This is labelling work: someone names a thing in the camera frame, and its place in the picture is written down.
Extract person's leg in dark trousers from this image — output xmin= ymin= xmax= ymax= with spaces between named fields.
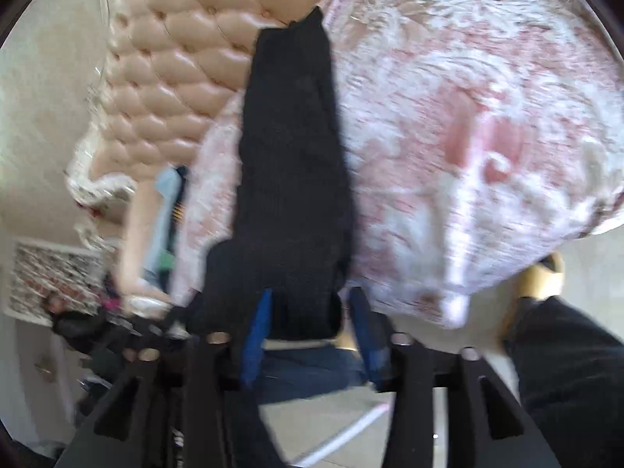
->
xmin=504 ymin=297 xmax=624 ymax=468

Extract blue denim cloth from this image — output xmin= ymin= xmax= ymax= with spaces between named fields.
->
xmin=258 ymin=339 xmax=376 ymax=405

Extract yellow slipper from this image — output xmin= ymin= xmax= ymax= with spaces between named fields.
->
xmin=514 ymin=252 xmax=566 ymax=303

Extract tufted beige leather headboard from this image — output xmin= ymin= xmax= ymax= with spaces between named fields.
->
xmin=63 ymin=0 xmax=362 ymax=317

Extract light blue garment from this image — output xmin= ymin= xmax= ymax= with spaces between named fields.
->
xmin=144 ymin=166 xmax=181 ymax=278

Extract dark grey pants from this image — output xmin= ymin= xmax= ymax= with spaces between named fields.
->
xmin=188 ymin=6 xmax=356 ymax=383

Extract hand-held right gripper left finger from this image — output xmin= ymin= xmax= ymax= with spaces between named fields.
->
xmin=53 ymin=289 xmax=288 ymax=468

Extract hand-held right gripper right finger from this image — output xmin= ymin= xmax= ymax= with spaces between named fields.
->
xmin=348 ymin=287 xmax=561 ymax=468

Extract pink floral blanket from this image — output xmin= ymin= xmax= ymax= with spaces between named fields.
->
xmin=173 ymin=0 xmax=624 ymax=330

